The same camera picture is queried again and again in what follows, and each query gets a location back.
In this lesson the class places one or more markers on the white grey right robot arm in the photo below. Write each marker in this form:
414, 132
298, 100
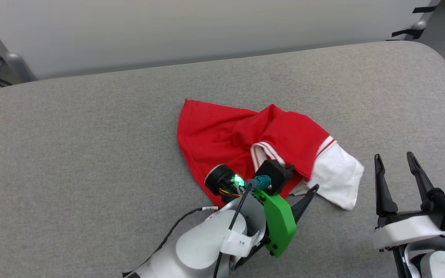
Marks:
435, 266

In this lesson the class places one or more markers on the grey metal post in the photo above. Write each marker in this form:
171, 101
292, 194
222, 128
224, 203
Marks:
16, 63

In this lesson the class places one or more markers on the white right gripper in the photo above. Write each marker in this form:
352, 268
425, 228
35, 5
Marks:
408, 231

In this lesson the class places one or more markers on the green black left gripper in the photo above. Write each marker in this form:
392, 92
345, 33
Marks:
280, 224

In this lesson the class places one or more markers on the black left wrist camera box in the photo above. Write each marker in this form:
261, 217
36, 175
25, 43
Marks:
273, 173

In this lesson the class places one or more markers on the red and white garment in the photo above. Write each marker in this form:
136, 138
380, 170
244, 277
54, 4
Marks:
222, 131

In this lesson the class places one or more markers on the grey post with black tape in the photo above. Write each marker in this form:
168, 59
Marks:
419, 25

